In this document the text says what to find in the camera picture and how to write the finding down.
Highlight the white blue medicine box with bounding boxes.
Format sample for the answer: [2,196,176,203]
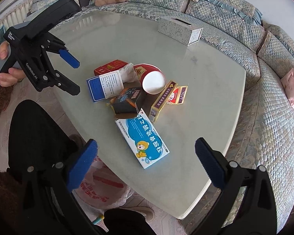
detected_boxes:
[86,70,124,102]

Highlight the red cigarette box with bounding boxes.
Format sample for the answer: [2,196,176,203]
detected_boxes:
[94,60,128,76]

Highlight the white tissue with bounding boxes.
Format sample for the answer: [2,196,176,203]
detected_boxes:
[119,63,139,83]

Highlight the red paper cup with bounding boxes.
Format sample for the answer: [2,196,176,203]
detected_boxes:
[134,64,166,95]

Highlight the blue cartoon medicine box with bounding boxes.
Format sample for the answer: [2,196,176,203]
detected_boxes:
[115,109,170,169]

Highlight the person's left hand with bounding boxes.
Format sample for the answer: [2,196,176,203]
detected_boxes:
[0,41,26,88]

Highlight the white radiator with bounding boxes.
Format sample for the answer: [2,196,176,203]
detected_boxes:
[0,0,91,31]

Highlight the person's black trouser legs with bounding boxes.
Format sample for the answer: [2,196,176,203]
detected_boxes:
[0,100,153,234]

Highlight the white red plastic bag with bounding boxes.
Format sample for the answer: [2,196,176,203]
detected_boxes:
[75,157,134,210]

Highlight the black orange small box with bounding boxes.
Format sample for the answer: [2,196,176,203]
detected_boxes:
[109,87,147,120]

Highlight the gold purple playing card box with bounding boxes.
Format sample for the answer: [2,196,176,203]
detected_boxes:
[149,80,178,123]

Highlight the flattened red gold packet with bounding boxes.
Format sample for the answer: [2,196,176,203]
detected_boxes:
[167,86,188,105]

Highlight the patterned white tissue box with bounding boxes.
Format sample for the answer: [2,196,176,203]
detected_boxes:
[158,17,203,46]

